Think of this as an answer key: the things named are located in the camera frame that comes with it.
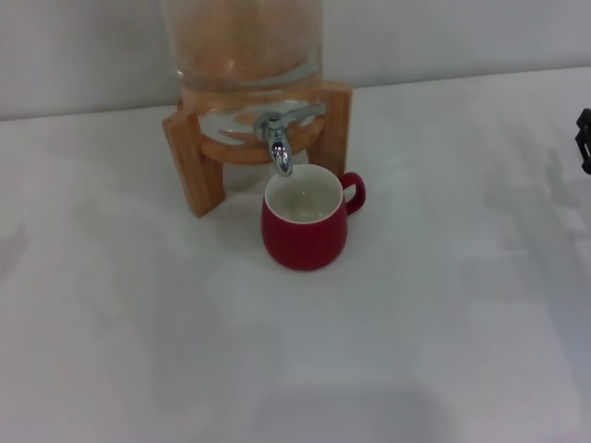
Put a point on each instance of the glass water dispenser jar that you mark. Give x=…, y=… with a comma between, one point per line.
x=244, y=46

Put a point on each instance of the red ceramic cup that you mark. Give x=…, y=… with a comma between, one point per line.
x=300, y=240

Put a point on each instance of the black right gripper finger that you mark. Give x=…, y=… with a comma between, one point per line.
x=586, y=152

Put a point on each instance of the chrome dispenser faucet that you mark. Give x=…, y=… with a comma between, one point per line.
x=278, y=145

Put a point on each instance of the wooden dispenser stand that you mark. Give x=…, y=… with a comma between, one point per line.
x=194, y=161

